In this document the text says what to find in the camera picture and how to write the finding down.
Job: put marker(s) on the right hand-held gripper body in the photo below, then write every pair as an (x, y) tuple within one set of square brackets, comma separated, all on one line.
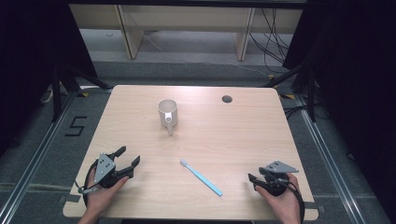
[(277, 183)]

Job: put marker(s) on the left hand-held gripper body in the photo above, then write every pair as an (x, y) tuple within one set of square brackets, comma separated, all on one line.
[(104, 168)]

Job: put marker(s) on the light blue toothbrush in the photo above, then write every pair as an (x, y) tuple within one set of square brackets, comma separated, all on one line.
[(202, 178)]

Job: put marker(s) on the white cup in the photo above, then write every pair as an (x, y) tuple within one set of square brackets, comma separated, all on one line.
[(168, 118)]

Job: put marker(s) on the person's right hand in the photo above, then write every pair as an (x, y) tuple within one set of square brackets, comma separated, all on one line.
[(285, 205)]

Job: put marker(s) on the person's left hand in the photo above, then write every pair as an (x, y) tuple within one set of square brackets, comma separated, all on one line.
[(101, 197)]

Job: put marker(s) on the grey round table grommet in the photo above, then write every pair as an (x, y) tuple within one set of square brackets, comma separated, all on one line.
[(227, 99)]

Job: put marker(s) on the black metal stand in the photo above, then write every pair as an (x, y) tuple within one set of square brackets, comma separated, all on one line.
[(56, 93), (311, 93)]

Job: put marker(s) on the beige wooden desk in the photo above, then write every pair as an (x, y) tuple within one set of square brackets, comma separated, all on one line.
[(133, 40)]

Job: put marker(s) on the black curtain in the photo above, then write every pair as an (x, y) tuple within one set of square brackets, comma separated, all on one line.
[(25, 62), (358, 77)]

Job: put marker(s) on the aluminium floor rail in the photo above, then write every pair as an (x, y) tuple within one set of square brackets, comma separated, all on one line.
[(330, 161), (28, 169)]

